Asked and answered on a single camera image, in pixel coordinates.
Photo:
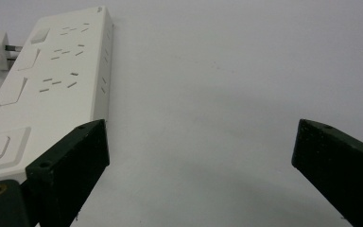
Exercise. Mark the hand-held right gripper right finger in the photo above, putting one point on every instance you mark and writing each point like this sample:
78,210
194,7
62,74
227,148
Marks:
340,170

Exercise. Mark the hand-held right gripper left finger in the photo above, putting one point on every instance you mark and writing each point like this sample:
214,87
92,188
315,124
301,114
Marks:
66,173

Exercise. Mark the white power strip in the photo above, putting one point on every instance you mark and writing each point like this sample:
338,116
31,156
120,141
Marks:
53,85

